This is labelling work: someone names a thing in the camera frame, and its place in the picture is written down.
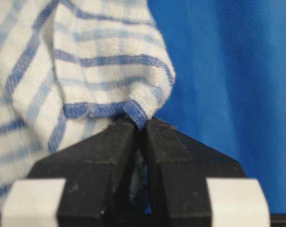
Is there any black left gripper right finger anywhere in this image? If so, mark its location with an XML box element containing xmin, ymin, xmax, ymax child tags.
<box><xmin>142</xmin><ymin>117</ymin><xmax>272</xmax><ymax>227</ymax></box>

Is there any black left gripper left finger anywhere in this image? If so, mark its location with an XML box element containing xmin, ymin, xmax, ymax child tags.
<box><xmin>0</xmin><ymin>117</ymin><xmax>136</xmax><ymax>227</ymax></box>

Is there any blue striped white towel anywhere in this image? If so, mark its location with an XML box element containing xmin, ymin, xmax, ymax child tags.
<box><xmin>0</xmin><ymin>0</ymin><xmax>175</xmax><ymax>209</ymax></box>

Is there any blue table cloth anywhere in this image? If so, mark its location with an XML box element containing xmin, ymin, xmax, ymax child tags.
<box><xmin>148</xmin><ymin>0</ymin><xmax>286</xmax><ymax>213</ymax></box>

